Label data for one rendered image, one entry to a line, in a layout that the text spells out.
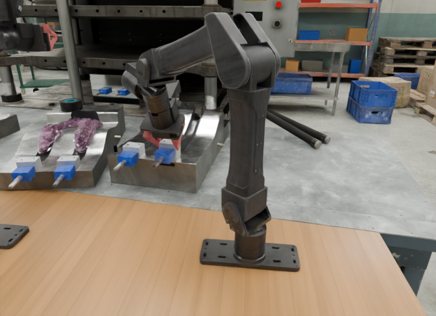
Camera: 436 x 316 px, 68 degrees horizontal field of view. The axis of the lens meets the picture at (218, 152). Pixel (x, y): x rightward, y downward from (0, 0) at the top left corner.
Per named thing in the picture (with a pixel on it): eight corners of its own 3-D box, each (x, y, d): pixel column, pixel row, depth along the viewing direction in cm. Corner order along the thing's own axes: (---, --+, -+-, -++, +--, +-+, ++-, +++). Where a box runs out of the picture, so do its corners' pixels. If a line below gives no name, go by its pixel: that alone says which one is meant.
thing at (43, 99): (221, 132, 158) (222, 118, 156) (-4, 113, 183) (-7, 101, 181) (245, 94, 234) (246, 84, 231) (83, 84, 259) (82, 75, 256)
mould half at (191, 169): (196, 193, 90) (195, 148, 85) (110, 182, 95) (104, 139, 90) (229, 133, 135) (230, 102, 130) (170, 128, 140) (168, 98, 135)
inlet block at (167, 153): (163, 178, 80) (163, 158, 78) (145, 175, 81) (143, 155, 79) (180, 158, 92) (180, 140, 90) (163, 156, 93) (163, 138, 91)
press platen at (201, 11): (226, 51, 144) (226, 4, 136) (-18, 43, 169) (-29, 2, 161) (250, 39, 219) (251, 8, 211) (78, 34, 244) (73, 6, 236)
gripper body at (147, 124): (149, 115, 86) (142, 94, 80) (186, 119, 84) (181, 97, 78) (140, 133, 82) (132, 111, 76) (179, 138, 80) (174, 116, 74)
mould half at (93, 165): (95, 187, 93) (89, 152, 88) (-1, 190, 90) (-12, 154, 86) (125, 130, 138) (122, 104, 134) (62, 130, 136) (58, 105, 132)
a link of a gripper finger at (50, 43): (37, 23, 92) (15, 23, 83) (61, 24, 91) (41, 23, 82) (42, 48, 94) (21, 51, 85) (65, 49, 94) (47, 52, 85)
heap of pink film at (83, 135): (91, 152, 101) (87, 128, 98) (31, 154, 99) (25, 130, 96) (109, 126, 124) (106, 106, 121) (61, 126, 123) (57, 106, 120)
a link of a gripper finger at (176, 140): (165, 137, 91) (158, 113, 84) (189, 140, 90) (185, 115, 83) (157, 156, 87) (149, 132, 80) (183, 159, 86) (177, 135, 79)
